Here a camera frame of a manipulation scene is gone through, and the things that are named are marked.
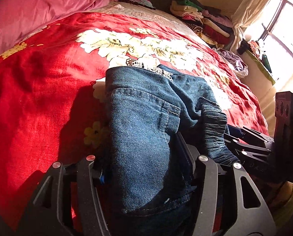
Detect blue denim lace-trimmed pants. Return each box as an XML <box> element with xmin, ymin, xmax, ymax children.
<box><xmin>106</xmin><ymin>65</ymin><xmax>238</xmax><ymax>235</ymax></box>

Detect bag of light clothes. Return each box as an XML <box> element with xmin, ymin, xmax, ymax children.
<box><xmin>216</xmin><ymin>48</ymin><xmax>248</xmax><ymax>78</ymax></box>

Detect red floral bedspread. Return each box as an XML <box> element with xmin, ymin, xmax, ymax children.
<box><xmin>0</xmin><ymin>2</ymin><xmax>268</xmax><ymax>229</ymax></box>

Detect cluttered windowsill items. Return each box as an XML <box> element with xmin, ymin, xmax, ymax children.
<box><xmin>237</xmin><ymin>39</ymin><xmax>275</xmax><ymax>85</ymax></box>

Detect window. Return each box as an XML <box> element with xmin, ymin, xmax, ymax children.
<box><xmin>245</xmin><ymin>0</ymin><xmax>293</xmax><ymax>71</ymax></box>

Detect pile of folded clothes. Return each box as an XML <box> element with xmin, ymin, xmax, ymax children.
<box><xmin>170</xmin><ymin>0</ymin><xmax>234</xmax><ymax>50</ymax></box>

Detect cream curtain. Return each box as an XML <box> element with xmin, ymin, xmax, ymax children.
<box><xmin>230</xmin><ymin>0</ymin><xmax>271</xmax><ymax>52</ymax></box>

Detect pink quilt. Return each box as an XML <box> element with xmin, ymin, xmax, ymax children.
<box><xmin>0</xmin><ymin>0</ymin><xmax>112</xmax><ymax>54</ymax></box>

